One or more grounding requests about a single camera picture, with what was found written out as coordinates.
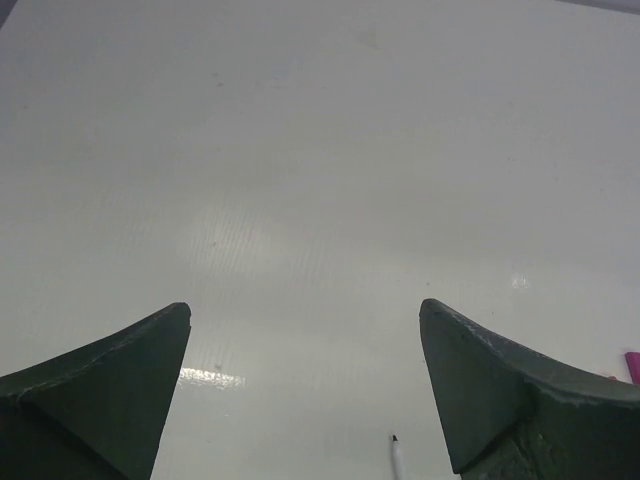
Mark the blue whiteboard marker pen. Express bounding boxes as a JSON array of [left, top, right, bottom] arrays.
[[391, 434, 408, 480]]

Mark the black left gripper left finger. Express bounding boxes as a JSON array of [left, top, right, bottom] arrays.
[[1, 302, 191, 479]]

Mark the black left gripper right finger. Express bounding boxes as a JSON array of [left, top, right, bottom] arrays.
[[419, 299, 639, 479]]

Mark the purple pen cap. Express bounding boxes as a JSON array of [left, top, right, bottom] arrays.
[[624, 352, 640, 385]]

